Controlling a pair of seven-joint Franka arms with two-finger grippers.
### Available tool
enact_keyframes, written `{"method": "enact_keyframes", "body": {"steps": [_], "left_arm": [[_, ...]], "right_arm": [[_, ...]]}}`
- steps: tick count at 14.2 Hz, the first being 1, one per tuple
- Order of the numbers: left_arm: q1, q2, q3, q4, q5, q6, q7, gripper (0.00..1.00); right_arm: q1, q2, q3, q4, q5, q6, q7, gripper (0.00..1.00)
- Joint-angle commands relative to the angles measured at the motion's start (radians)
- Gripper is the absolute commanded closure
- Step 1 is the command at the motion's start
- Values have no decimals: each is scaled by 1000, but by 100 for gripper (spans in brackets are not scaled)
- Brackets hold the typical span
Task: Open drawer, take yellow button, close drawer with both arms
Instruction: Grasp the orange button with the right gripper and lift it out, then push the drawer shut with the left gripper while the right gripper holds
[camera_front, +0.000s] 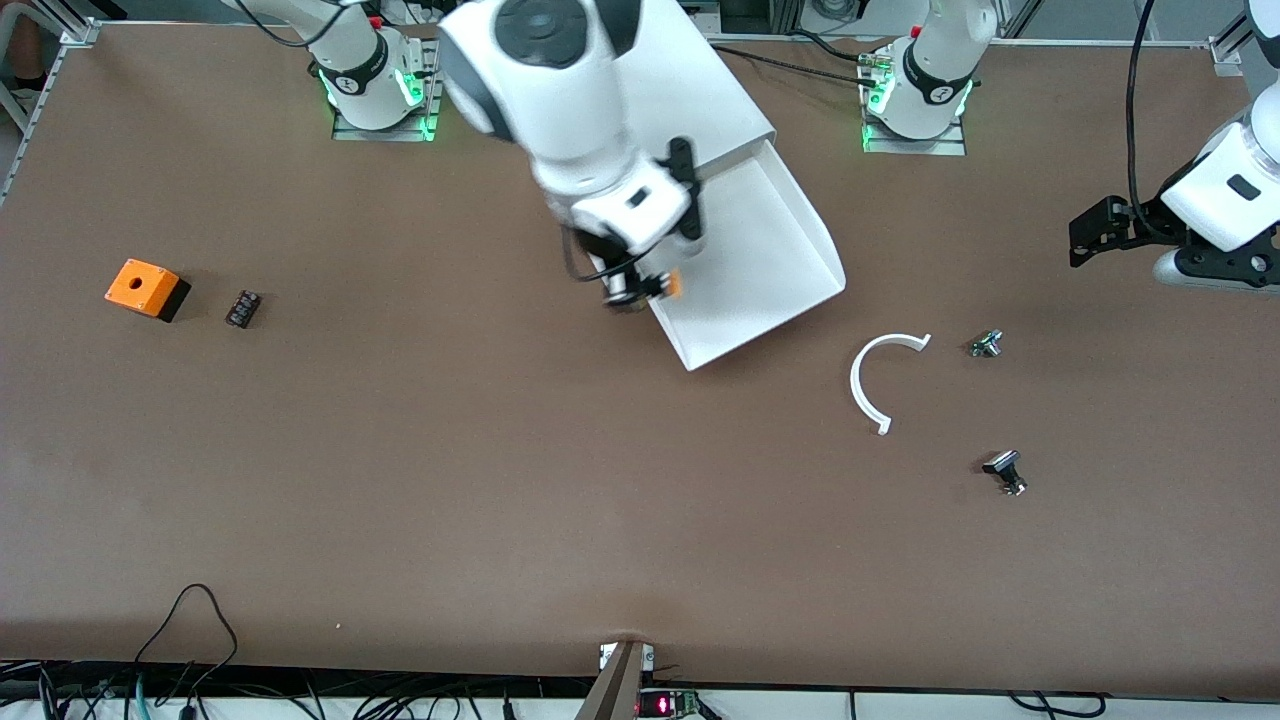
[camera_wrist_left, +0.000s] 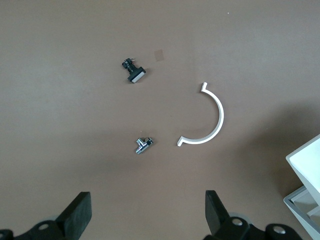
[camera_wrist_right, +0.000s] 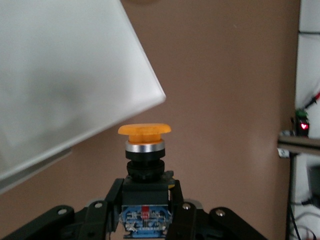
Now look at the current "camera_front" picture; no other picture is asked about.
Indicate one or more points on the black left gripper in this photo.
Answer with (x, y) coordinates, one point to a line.
(1141, 221)

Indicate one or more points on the small green silver button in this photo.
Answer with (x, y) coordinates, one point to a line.
(986, 343)

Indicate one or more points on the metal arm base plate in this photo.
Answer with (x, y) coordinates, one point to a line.
(915, 147)
(385, 134)

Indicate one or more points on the aluminium table edge rail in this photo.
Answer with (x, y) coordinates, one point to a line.
(78, 33)

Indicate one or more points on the small black push button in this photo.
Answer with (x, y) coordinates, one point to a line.
(1003, 468)

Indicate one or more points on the circuit board with red light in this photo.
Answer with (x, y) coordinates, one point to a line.
(665, 705)

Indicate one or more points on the small black terminal block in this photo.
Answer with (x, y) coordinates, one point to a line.
(243, 309)

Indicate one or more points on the orange box with black base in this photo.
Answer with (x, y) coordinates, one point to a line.
(140, 285)

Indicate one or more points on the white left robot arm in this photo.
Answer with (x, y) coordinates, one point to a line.
(935, 90)

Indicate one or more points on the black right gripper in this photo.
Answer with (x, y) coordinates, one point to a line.
(607, 256)

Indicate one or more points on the grey metal bracket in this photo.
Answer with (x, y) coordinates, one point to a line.
(615, 690)

